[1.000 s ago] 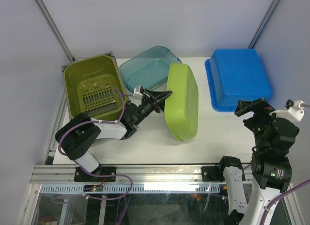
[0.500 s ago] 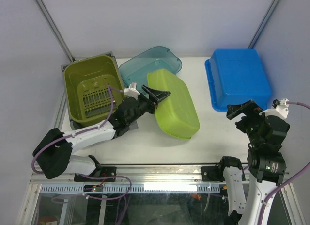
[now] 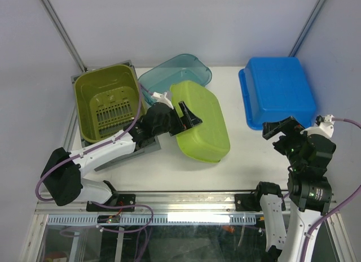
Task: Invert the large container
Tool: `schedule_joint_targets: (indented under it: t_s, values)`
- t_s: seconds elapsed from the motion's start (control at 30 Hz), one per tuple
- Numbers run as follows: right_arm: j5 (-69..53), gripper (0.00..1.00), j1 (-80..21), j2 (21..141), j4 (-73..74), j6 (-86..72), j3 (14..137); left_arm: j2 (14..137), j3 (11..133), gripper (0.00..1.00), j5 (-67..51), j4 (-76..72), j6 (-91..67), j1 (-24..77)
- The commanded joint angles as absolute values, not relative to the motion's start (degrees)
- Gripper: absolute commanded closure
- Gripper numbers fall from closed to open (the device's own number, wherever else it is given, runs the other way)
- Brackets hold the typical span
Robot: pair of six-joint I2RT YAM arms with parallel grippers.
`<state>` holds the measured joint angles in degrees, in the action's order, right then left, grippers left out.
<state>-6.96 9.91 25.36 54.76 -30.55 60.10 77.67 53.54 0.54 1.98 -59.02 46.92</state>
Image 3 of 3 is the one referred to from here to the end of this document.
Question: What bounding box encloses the left aluminium corner post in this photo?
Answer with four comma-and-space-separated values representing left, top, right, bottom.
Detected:
40, 0, 87, 72

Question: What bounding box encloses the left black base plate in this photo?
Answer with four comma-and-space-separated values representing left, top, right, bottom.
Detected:
86, 193, 136, 212

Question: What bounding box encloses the aluminium front rail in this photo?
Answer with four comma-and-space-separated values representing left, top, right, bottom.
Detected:
34, 190, 339, 217

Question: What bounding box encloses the olive green slotted basket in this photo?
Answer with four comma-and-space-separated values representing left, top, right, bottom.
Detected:
73, 64, 147, 144

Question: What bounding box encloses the aluminium corner post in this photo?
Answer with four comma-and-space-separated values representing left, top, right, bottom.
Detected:
288, 0, 328, 58
40, 0, 87, 72

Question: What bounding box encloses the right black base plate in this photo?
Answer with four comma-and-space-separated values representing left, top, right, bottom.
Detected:
234, 193, 261, 212

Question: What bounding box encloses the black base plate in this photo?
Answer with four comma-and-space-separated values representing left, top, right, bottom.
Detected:
86, 193, 136, 212
234, 193, 261, 212

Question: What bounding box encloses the white slotted cable duct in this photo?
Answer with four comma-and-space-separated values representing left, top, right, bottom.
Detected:
47, 213, 257, 226

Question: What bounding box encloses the right aluminium corner post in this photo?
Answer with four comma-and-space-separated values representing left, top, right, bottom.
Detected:
288, 0, 328, 58

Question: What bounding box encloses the purple cable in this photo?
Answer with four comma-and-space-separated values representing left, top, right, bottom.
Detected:
34, 84, 155, 202
297, 117, 361, 262

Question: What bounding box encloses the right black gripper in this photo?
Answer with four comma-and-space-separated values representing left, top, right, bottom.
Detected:
262, 115, 309, 169

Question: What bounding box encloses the lime green plastic tub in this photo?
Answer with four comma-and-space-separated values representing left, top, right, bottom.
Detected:
170, 80, 230, 163

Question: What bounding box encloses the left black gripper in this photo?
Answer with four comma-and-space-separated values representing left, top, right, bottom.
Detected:
153, 102, 202, 137

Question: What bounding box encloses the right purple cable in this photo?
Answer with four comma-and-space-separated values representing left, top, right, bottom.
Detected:
297, 117, 361, 262

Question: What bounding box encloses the teal plastic tub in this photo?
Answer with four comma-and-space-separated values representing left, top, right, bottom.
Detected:
138, 54, 212, 106

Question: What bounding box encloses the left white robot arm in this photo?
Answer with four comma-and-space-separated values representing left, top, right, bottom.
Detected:
36, 102, 193, 210

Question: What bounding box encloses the large blue plastic container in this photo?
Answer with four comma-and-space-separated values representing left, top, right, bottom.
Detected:
239, 57, 316, 130

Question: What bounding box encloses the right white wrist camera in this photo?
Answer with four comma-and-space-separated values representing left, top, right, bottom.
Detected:
302, 115, 334, 139

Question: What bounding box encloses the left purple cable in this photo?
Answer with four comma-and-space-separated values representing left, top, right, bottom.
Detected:
34, 84, 155, 202

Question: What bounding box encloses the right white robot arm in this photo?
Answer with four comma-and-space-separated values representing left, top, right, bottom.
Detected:
241, 115, 336, 261

